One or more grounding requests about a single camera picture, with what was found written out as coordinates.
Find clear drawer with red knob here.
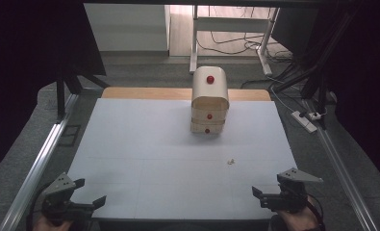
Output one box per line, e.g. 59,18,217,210
190,118,226,135

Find white cable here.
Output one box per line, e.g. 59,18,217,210
268,86,297,114

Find white cabinet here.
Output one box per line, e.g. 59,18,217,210
83,3,171,53

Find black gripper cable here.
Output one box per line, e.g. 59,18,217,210
25,189,46,231
305,192,327,231

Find white desk frame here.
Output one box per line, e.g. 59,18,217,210
189,4,282,77

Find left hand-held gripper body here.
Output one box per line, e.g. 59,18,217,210
41,172,95,227

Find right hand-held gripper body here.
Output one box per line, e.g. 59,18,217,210
273,167,324,215

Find wooden drawer with red knob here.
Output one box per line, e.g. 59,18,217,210
190,106,228,125

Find person's left hand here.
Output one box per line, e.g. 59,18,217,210
33,214,75,231

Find aluminium rail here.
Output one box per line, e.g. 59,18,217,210
302,98,380,231
0,92,80,231

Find cream mini drawer cabinet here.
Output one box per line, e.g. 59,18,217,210
190,65,231,135

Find black curtain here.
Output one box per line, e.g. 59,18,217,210
272,0,380,191
0,0,108,182

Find person's right hand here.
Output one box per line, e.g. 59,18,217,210
273,195,321,231

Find white power strip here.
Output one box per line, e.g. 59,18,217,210
291,110,318,134

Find black metal stand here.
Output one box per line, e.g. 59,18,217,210
270,3,355,131
55,72,111,123

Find black floor cables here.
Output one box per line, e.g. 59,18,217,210
196,6,296,64

